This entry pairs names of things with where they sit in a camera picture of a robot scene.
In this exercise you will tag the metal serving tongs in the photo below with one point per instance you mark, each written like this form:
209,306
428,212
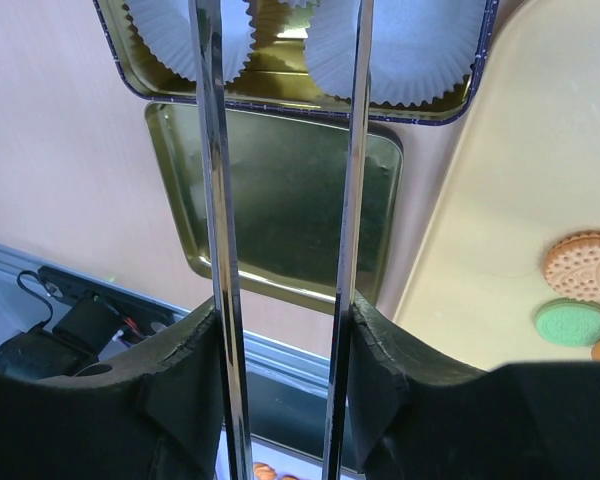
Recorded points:
206,37

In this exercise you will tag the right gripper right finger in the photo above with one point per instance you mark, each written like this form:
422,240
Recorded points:
417,413

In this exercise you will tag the yellow serving tray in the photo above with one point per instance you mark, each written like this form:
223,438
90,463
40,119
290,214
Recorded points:
525,174

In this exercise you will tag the gold tin lid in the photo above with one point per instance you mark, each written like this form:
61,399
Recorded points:
287,178

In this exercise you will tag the green sandwich cookie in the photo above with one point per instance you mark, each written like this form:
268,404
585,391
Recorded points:
568,323

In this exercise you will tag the beige round biscuit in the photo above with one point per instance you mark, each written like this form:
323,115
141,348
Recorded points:
572,266

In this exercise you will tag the aluminium mounting rail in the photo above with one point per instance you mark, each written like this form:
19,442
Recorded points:
265,358

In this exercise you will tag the square cookie tin box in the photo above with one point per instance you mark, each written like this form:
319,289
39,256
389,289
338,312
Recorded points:
275,78

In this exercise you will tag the metal tray at bottom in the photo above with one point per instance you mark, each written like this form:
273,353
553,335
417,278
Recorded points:
272,461

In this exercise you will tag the white paper cup liner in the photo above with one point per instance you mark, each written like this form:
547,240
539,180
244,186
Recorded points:
165,28
421,50

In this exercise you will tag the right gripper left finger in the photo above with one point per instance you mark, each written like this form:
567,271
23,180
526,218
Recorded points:
154,411

